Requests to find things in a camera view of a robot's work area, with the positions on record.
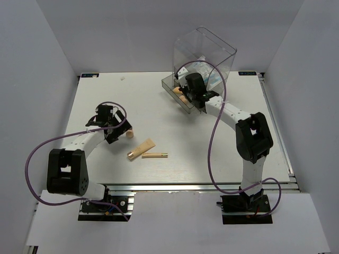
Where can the cotton pad pack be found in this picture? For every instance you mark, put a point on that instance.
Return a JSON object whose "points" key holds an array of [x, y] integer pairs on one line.
{"points": [[214, 80], [205, 70]]}

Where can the beige foundation tube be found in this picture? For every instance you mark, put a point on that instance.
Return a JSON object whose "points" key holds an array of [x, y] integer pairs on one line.
{"points": [[145, 146]]}

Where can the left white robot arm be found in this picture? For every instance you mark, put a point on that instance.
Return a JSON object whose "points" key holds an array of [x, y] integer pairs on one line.
{"points": [[67, 167]]}

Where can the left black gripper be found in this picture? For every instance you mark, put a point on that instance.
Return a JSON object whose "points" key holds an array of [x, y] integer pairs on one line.
{"points": [[113, 137]]}

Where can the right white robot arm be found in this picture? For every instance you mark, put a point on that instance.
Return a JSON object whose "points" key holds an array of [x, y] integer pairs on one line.
{"points": [[253, 136]]}

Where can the gold slim concealer stick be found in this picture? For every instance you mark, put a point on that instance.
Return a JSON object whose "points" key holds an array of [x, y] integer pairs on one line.
{"points": [[154, 155]]}

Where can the beige makeup sponge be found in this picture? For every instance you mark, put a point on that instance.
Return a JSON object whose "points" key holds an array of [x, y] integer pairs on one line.
{"points": [[183, 99], [130, 134], [177, 90]]}

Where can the clear acrylic organizer box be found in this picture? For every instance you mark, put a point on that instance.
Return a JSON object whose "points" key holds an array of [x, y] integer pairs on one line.
{"points": [[199, 45]]}

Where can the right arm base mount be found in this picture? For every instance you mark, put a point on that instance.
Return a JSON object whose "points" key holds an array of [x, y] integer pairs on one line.
{"points": [[235, 211]]}

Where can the aluminium table front rail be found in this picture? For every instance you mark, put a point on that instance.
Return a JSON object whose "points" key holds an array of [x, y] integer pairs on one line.
{"points": [[270, 186]]}

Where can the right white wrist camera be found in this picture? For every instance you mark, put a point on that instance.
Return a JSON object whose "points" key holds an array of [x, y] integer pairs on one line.
{"points": [[181, 75]]}

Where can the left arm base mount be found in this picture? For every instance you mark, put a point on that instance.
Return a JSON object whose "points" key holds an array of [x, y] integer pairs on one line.
{"points": [[116, 207]]}

